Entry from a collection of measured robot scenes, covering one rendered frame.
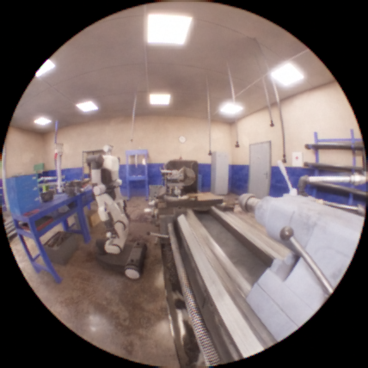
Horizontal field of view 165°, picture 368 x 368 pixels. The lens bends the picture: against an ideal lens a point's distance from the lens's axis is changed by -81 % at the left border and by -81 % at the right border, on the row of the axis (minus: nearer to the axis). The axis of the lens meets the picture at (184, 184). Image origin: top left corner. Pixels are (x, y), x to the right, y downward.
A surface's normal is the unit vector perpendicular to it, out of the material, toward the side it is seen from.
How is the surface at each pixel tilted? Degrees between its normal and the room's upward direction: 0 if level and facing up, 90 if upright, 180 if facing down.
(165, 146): 90
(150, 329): 0
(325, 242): 82
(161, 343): 0
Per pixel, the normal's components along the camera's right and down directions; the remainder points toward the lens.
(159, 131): 0.20, 0.15
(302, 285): -0.89, -0.38
